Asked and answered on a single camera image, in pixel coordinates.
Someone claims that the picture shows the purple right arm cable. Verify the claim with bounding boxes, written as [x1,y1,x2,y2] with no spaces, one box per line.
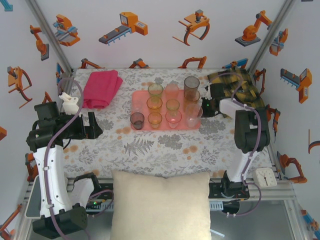
[207,72,264,218]

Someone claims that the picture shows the white grey box device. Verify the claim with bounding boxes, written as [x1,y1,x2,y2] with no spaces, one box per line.
[24,183,42,219]

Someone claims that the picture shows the white paper strip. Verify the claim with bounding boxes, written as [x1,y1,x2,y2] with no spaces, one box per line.
[210,228,226,238]

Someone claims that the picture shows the cream pillow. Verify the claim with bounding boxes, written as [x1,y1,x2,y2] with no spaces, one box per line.
[110,170,213,240]

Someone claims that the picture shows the aluminium side rail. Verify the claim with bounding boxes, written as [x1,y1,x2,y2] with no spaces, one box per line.
[58,69,76,87]
[249,71,282,181]

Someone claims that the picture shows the aluminium frame post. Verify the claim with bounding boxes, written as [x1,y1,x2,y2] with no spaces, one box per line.
[248,0,297,74]
[24,0,75,75]

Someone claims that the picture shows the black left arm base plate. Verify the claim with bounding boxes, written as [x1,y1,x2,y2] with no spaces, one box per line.
[86,183,115,201]

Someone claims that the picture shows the folded pink towel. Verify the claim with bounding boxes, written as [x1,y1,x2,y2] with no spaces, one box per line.
[81,69,124,110]

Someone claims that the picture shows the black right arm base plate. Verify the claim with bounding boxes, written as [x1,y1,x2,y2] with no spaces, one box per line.
[208,181,251,202]

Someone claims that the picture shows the tall clear plastic glass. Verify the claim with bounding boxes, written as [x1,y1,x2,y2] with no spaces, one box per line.
[185,103,204,129]

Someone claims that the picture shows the green plastic glass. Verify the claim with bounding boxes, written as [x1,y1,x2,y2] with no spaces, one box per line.
[147,83,164,99]

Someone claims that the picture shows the pink plastic tray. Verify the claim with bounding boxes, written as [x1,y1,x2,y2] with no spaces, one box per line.
[130,86,202,131]

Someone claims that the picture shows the aluminium table edge rail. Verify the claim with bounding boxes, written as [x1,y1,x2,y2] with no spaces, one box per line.
[23,178,300,204]

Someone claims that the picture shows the yellow black plaid shirt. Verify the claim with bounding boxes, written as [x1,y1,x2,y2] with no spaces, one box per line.
[206,67,266,111]

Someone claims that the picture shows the small grey plastic glass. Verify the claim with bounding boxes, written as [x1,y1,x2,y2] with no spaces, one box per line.
[129,111,146,131]

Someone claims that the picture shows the white floral tablecloth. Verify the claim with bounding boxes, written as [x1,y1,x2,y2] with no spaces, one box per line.
[57,67,275,180]

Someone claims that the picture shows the tall grey plastic glass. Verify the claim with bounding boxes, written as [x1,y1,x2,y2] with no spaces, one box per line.
[183,76,201,93]

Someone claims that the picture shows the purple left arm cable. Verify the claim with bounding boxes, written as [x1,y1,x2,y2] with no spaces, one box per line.
[43,77,115,240]

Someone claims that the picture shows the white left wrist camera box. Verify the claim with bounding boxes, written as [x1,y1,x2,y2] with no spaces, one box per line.
[58,91,81,116]

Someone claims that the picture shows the pale pink plastic glass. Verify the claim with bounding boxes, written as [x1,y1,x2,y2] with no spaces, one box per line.
[164,83,180,97]

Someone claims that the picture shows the grey slotted cable duct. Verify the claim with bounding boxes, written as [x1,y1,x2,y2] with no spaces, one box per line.
[87,201,224,211]

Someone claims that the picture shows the white square clock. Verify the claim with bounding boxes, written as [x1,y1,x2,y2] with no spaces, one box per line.
[251,167,278,188]

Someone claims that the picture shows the black control board green light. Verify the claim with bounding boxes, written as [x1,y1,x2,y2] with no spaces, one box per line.
[86,199,101,214]

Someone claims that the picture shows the yellow-green plastic glass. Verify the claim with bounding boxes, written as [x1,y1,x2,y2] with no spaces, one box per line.
[165,98,181,115]

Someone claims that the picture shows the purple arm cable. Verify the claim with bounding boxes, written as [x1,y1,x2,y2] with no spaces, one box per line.
[207,72,264,218]
[43,77,115,240]

